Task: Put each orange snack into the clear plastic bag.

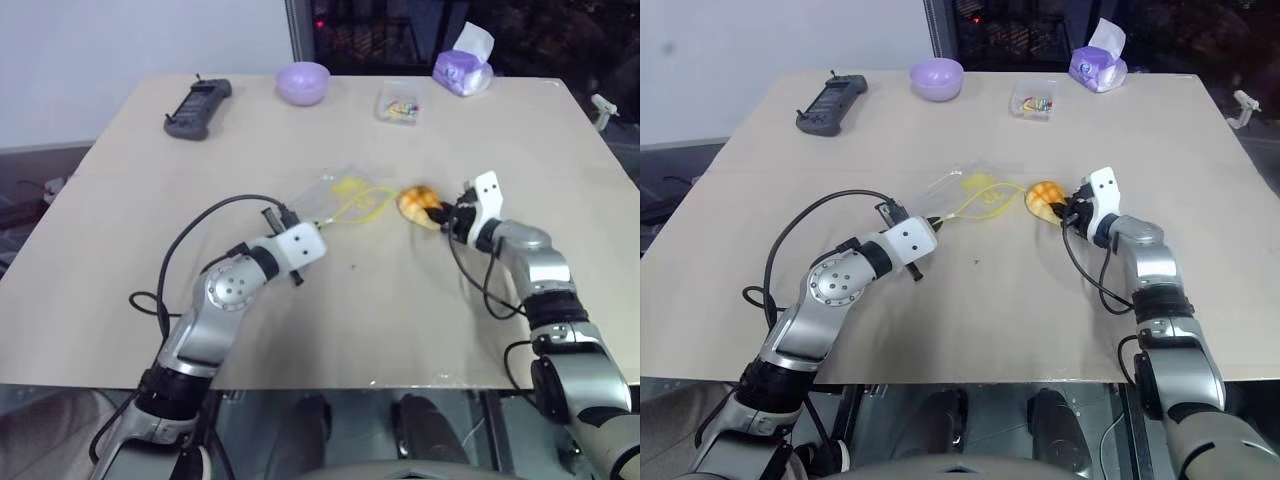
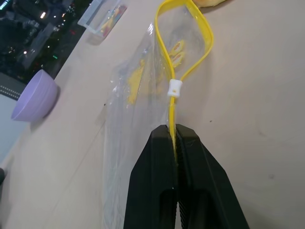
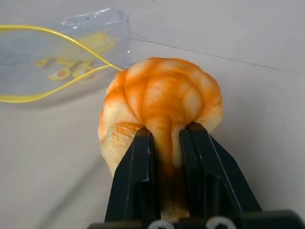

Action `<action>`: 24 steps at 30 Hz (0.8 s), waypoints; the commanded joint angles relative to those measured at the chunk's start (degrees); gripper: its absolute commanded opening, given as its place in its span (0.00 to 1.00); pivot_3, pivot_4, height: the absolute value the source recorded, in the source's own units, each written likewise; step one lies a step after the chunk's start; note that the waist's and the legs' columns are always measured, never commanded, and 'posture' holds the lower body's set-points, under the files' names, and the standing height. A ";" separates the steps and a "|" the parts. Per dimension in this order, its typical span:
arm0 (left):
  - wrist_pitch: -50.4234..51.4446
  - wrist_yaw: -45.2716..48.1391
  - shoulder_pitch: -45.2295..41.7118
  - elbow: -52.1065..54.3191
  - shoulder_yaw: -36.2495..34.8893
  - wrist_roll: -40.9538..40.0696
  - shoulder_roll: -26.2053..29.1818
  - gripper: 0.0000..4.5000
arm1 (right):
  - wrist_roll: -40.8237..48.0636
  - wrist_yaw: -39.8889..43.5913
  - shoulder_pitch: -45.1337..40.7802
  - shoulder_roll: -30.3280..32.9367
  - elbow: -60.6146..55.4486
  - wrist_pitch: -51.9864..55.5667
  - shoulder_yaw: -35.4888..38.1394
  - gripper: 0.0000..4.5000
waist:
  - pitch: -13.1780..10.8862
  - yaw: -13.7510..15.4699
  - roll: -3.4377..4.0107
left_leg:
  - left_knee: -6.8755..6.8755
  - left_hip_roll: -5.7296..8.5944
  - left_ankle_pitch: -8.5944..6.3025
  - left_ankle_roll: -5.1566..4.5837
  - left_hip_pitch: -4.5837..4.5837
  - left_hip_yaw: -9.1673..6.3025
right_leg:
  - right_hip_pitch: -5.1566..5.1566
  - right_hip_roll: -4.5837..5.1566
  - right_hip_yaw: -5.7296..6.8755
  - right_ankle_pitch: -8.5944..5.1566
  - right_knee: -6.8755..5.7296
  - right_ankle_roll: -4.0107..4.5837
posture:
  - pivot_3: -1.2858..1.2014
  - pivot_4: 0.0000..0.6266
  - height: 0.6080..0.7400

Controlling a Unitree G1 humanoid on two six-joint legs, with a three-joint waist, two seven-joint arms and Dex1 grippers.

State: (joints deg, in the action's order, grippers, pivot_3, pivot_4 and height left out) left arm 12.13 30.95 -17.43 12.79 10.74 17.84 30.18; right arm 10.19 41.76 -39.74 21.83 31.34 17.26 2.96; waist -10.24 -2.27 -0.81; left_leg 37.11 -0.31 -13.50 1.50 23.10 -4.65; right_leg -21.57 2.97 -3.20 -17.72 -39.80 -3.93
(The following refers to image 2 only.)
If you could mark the colourful printed packet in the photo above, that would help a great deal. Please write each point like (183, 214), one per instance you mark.
(112, 19)

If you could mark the clear plastic box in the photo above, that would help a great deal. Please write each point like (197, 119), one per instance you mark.
(95, 21)

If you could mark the lilac plastic bowl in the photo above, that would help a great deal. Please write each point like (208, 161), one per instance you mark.
(35, 95)

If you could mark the dark rounded object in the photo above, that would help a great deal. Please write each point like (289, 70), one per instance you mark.
(1, 175)

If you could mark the clear bag with yellow zip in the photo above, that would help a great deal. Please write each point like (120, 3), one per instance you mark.
(174, 88)

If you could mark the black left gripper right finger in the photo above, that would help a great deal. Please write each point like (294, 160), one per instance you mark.
(205, 190)

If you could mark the yellow object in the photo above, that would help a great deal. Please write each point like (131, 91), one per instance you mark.
(209, 2)

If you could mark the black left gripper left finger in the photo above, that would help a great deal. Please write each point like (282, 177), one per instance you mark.
(152, 181)

